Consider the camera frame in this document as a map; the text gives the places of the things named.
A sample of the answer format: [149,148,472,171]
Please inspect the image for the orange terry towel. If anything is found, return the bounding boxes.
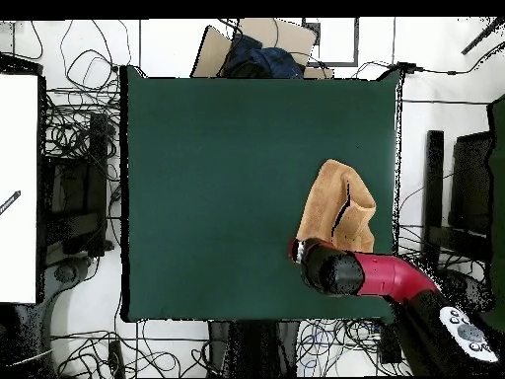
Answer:
[295,158,378,255]

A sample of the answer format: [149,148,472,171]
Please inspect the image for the dark green table cloth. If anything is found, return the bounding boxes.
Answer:
[118,64,404,325]

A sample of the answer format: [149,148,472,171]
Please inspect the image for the black box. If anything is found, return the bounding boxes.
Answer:
[379,324,402,365]

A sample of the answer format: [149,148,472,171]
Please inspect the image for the black stand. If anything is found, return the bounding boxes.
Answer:
[38,112,115,264]
[420,129,494,271]

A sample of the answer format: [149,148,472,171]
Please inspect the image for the dark blue jeans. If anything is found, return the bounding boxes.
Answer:
[221,33,306,80]

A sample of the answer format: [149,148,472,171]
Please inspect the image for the black power strip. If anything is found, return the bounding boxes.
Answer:
[107,340,126,378]

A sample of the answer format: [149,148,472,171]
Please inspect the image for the black tripod leg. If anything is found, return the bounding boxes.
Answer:
[460,17,505,55]

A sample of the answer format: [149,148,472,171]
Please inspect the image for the black marker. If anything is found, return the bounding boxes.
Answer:
[0,189,22,216]

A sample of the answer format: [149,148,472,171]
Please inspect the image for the white panel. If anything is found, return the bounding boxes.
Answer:
[0,73,39,305]

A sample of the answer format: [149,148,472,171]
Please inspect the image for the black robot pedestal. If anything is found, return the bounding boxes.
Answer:
[207,320,301,378]

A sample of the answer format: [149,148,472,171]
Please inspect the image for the black square frame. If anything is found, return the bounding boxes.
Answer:
[302,17,360,67]

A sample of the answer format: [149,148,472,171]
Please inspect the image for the thin black cable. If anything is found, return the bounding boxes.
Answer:
[352,38,505,80]

